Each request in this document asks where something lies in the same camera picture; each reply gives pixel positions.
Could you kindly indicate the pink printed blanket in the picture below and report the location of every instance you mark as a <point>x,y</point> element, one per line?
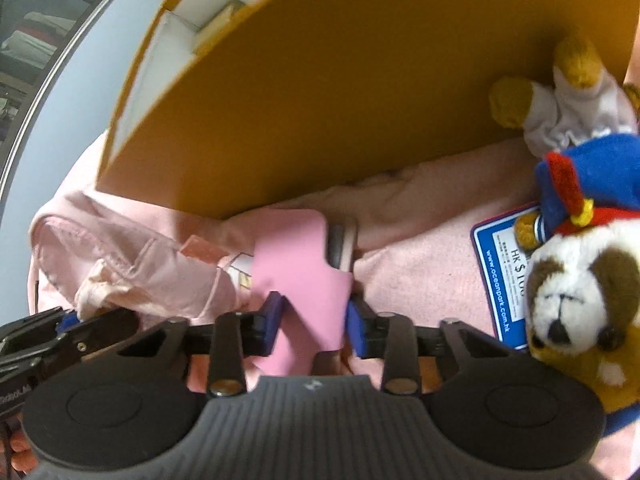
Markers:
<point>425,240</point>

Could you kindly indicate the orange cardboard box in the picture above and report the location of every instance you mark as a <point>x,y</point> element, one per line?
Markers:
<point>350,85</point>

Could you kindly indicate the glass door wardrobe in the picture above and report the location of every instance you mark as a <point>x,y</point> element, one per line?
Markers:
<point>40,20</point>

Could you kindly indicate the small grey roller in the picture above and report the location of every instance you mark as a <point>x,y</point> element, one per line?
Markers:
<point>341,245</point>

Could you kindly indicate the pink zipper pouch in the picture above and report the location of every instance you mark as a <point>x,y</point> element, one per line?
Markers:
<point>125,260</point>

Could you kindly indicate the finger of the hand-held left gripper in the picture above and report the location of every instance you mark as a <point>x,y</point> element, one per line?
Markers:
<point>100,332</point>

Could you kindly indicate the folded clothes stack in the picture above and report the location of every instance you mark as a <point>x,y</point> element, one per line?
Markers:
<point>30,35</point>

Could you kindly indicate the blue and white tag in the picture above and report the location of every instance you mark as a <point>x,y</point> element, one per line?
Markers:
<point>500,270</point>

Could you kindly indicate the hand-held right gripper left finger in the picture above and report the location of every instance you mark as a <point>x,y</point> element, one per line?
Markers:
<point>272,324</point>

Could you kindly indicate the person's left hand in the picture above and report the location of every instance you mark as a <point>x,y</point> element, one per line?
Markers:
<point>21,447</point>

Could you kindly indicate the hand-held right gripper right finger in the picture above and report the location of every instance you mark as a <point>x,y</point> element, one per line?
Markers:
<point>357,331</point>

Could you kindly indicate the brown plush dog toy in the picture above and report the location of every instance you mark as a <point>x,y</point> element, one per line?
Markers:
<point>565,285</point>

